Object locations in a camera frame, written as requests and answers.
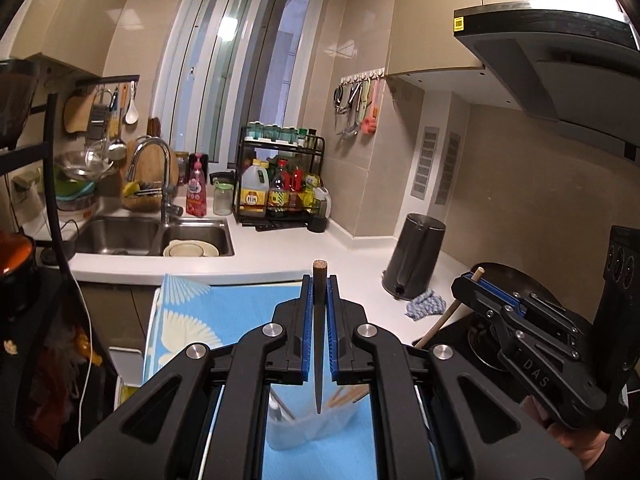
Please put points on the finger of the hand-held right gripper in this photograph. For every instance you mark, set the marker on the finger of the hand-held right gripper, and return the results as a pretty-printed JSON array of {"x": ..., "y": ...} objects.
[
  {"x": 500, "y": 291},
  {"x": 482, "y": 300}
]

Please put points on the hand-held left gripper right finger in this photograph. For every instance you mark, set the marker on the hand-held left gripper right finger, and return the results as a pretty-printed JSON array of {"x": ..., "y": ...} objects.
[{"x": 332, "y": 320}]

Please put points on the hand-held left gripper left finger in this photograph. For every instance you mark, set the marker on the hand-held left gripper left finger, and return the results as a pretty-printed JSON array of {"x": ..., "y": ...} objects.
[{"x": 309, "y": 320}]

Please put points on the brown wooden chopstick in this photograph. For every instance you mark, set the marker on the brown wooden chopstick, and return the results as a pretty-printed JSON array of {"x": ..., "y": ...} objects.
[
  {"x": 319, "y": 350},
  {"x": 350, "y": 394},
  {"x": 345, "y": 401}
]

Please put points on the thin light wooden chopstick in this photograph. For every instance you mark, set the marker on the thin light wooden chopstick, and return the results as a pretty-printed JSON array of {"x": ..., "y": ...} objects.
[{"x": 440, "y": 322}]

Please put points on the clear plastic utensil holder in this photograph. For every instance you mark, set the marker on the clear plastic utensil holder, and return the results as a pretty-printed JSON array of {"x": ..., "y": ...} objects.
[{"x": 300, "y": 430}]

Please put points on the person's right hand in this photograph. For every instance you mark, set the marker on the person's right hand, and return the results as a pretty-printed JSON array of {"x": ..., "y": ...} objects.
[{"x": 575, "y": 447}]

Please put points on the black wok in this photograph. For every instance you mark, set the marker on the black wok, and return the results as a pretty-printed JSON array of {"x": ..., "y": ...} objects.
[{"x": 545, "y": 285}]

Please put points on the blue white dish rag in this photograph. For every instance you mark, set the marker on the blue white dish rag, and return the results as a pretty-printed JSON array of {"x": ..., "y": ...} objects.
[{"x": 425, "y": 305}]

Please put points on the blue floral tablecloth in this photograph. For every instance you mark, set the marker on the blue floral tablecloth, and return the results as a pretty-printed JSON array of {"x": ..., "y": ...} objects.
[{"x": 235, "y": 310}]

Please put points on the black electric kettle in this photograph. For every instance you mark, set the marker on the black electric kettle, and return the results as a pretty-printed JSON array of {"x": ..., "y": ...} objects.
[{"x": 415, "y": 255}]

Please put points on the dark oil dispenser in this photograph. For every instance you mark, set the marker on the dark oil dispenser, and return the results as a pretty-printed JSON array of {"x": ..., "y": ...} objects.
[{"x": 319, "y": 210}]

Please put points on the dark soy sauce bottle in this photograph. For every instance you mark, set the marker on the dark soy sauce bottle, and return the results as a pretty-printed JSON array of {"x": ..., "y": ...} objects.
[{"x": 278, "y": 195}]

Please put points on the red label sauce bottle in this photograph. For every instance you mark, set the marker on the red label sauce bottle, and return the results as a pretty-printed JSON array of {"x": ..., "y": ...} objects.
[{"x": 296, "y": 190}]

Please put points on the yellow label oil bottle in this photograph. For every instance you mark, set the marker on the yellow label oil bottle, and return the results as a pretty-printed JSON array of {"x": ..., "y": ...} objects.
[{"x": 254, "y": 195}]

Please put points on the white plates in sink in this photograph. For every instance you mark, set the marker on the white plates in sink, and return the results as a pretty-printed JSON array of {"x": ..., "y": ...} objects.
[{"x": 190, "y": 249}]

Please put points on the glass jar green lid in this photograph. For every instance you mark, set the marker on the glass jar green lid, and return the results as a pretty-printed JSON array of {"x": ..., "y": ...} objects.
[{"x": 223, "y": 200}]

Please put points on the pink dish soap bottle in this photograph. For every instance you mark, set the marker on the pink dish soap bottle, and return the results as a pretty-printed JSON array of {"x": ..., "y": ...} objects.
[{"x": 196, "y": 192}]

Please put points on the row of green-lidded spice jars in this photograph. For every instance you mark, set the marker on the row of green-lidded spice jars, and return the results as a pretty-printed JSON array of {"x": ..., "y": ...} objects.
[{"x": 280, "y": 134}]

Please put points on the white bin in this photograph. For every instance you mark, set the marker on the white bin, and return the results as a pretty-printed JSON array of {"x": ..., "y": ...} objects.
[{"x": 125, "y": 365}]

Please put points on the pink brush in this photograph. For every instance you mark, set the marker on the pink brush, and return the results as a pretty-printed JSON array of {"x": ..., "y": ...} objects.
[{"x": 371, "y": 122}]

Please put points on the chrome kitchen faucet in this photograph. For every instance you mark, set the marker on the chrome kitchen faucet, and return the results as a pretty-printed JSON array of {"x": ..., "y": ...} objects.
[{"x": 162, "y": 180}]

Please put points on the stainless steel sink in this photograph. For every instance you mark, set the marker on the stainless steel sink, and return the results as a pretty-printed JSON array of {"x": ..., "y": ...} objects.
[{"x": 120, "y": 235}]

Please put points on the metal kitchen scissors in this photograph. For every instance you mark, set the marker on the metal kitchen scissors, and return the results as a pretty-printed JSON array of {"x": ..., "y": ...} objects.
[{"x": 341, "y": 100}]

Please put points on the yellow sponge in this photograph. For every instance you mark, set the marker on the yellow sponge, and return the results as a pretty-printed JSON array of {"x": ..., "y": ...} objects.
[{"x": 131, "y": 189}]

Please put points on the round wooden cutting board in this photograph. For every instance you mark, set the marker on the round wooden cutting board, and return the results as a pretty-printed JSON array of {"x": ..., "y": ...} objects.
[{"x": 145, "y": 165}]

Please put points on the black range hood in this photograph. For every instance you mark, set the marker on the black range hood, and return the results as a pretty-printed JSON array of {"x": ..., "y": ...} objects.
[{"x": 550, "y": 60}]

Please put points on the red plastic bag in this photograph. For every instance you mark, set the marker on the red plastic bag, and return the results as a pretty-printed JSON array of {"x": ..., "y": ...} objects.
[{"x": 65, "y": 375}]

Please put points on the metal ladle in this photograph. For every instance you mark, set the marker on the metal ladle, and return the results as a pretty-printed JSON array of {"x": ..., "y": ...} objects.
[{"x": 117, "y": 147}]

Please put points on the kitchen window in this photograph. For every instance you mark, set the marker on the kitchen window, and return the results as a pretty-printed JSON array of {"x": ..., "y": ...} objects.
[{"x": 235, "y": 60}]

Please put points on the green basin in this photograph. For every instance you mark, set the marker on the green basin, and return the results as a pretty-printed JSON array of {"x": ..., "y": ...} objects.
[{"x": 72, "y": 189}]

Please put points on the white spoon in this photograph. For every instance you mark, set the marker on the white spoon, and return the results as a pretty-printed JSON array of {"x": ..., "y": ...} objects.
[{"x": 131, "y": 112}]

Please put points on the metal grater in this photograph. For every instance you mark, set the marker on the metal grater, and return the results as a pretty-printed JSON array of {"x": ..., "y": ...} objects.
[{"x": 97, "y": 120}]

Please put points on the orange pot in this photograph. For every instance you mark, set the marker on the orange pot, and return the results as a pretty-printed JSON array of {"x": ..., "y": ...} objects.
[{"x": 15, "y": 260}]

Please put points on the black storage shelf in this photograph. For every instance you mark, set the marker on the black storage shelf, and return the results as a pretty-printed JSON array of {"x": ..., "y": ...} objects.
[{"x": 52, "y": 160}]

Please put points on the hanging wooden cutting board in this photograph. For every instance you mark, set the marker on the hanging wooden cutting board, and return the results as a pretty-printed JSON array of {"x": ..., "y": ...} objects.
[{"x": 77, "y": 112}]

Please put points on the dark pan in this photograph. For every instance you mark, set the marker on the dark pan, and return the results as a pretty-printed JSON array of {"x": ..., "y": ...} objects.
[{"x": 15, "y": 105}]

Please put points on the grey wall vent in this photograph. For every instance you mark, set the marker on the grey wall vent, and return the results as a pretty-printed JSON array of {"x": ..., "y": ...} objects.
[
  {"x": 448, "y": 167},
  {"x": 425, "y": 162}
]

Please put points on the white wall hook rail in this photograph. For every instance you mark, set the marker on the white wall hook rail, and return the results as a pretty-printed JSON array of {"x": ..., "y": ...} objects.
[{"x": 362, "y": 75}]

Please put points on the beige wall cabinet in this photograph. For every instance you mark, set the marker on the beige wall cabinet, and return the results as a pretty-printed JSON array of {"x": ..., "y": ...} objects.
[
  {"x": 100, "y": 20},
  {"x": 440, "y": 20}
]

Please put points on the white wall outlet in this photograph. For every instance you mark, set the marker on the white wall outlet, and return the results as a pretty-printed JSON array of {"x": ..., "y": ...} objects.
[{"x": 25, "y": 195}]

